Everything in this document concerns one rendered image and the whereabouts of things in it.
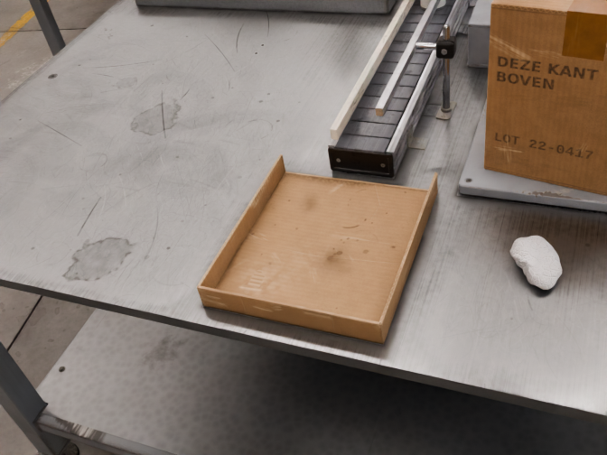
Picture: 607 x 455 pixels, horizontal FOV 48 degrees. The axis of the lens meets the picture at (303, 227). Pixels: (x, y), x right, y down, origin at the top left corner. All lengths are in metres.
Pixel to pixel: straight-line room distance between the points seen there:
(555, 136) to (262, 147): 0.50
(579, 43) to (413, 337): 0.42
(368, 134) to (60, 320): 1.41
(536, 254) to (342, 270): 0.26
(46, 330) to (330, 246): 1.41
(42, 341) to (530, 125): 1.65
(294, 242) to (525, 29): 0.43
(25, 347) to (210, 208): 1.24
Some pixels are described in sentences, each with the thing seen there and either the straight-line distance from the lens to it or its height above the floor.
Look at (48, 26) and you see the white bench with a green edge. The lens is 3.16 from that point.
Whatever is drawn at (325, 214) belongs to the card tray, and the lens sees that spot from 1.04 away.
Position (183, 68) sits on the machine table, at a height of 0.83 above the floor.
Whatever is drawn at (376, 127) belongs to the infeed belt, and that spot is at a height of 0.88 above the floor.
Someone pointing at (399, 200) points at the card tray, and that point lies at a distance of 1.05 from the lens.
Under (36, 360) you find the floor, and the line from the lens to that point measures 2.20.
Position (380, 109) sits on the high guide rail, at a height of 0.96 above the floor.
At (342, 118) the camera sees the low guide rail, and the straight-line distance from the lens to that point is 1.10.
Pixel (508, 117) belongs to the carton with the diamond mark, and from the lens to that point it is 1.01.
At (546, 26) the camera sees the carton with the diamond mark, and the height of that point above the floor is 1.10.
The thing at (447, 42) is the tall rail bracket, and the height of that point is 0.97.
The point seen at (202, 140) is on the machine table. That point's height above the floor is 0.83.
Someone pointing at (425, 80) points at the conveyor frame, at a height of 0.88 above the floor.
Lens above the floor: 1.52
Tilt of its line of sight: 42 degrees down
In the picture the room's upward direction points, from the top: 11 degrees counter-clockwise
